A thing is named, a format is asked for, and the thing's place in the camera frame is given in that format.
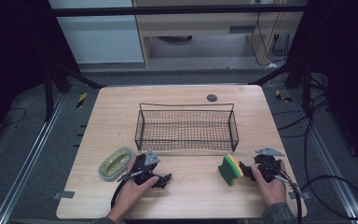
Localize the thin black floor cable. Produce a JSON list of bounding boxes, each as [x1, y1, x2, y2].
[[0, 106, 28, 127]]

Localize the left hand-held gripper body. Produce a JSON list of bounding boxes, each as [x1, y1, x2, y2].
[[130, 148, 162, 187]]

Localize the black slanted stand leg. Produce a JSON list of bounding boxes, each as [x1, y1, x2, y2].
[[41, 59, 107, 123], [248, 57, 313, 114]]

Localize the aluminium floor rail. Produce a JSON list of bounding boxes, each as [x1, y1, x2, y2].
[[288, 89, 358, 224], [0, 92, 68, 224]]

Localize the person's right hand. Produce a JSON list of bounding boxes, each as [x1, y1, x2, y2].
[[251, 160, 289, 207]]

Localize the right hand-held gripper cable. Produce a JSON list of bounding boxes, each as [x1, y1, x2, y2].
[[271, 161, 304, 224]]

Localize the person's left hand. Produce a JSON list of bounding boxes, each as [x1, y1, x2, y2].
[[107, 156, 160, 220]]

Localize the black horizontal frame bar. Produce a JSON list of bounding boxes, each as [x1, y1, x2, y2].
[[50, 4, 308, 18]]

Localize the green and yellow sponge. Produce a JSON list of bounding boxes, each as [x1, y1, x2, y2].
[[217, 153, 245, 187]]

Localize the yellow and black tape strip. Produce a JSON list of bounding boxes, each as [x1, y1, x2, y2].
[[274, 89, 293, 104], [76, 91, 89, 109]]

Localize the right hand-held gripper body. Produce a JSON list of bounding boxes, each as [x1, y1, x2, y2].
[[253, 147, 285, 183]]

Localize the left hand-held gripper cable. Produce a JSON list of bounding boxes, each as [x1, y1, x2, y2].
[[110, 169, 145, 210]]

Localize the grey metal table bracket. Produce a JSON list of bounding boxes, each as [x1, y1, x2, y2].
[[52, 190, 76, 201], [288, 190, 312, 201]]

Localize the black cables under desk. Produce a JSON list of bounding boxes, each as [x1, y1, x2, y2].
[[249, 11, 291, 67]]

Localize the hand-held gripper cable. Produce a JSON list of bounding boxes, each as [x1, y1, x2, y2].
[[110, 169, 145, 210], [271, 161, 304, 224]]

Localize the black wire mesh basket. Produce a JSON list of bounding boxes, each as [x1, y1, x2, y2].
[[134, 102, 241, 153]]

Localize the looped black floor cable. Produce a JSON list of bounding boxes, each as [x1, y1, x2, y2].
[[273, 91, 358, 220]]

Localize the light wooden desk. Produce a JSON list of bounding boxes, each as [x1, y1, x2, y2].
[[132, 0, 308, 68]]

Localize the white cabinet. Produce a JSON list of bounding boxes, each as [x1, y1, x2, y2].
[[48, 0, 145, 65]]

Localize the black curtain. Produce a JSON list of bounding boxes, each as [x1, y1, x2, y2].
[[287, 0, 358, 172], [0, 0, 82, 153]]

